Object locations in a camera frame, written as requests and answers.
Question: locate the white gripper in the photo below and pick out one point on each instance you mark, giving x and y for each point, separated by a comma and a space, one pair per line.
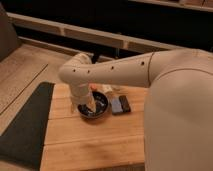
81, 94

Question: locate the dark ceramic bowl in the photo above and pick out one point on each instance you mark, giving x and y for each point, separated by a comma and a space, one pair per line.
101, 104

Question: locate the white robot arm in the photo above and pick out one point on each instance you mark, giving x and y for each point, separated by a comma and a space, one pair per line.
178, 111

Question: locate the pale cloth item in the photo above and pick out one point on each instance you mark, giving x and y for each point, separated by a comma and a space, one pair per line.
110, 88

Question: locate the blue rectangular block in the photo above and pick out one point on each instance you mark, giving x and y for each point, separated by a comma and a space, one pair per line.
116, 106

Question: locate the black rectangular block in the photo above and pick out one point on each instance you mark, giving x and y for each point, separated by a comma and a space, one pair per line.
124, 103

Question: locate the dark green floor mat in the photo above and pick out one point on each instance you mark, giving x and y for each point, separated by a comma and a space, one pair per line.
23, 140

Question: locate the white shelf rail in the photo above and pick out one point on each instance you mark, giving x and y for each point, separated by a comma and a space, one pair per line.
89, 35

